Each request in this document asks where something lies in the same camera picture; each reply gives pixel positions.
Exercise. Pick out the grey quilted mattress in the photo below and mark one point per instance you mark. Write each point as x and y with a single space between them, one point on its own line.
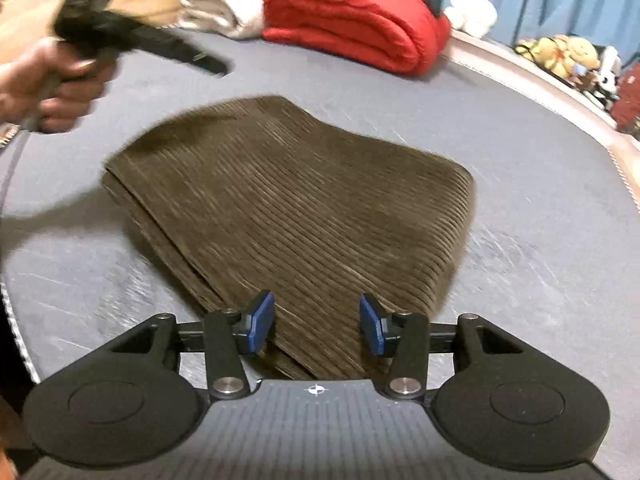
525 185

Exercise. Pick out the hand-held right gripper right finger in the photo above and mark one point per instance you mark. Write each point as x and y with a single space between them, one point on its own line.
372 324

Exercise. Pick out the white folded blanket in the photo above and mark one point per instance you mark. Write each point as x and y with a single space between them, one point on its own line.
220 0

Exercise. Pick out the person's left hand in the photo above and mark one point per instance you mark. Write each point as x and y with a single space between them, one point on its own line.
35 85

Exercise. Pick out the small yellow plush toy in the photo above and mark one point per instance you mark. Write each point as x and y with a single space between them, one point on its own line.
531 50

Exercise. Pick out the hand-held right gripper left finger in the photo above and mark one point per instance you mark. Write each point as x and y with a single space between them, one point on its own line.
262 322

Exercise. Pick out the yellow plush bear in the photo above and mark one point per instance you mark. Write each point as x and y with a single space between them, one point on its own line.
584 54

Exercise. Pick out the yellow plush dog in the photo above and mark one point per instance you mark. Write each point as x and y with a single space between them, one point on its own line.
560 57

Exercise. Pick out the red folded quilt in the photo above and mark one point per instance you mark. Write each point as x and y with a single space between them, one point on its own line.
350 25

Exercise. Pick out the panda plush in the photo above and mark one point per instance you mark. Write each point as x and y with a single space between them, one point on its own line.
607 85

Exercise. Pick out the white plush toy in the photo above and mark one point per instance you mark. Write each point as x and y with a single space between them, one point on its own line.
470 12

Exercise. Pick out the wooden bed frame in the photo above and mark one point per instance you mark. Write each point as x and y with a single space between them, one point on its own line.
628 170

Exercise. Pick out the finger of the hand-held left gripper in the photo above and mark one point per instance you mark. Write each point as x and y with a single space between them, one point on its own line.
180 50

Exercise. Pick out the dark red cushion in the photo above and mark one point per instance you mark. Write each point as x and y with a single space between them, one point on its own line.
629 100

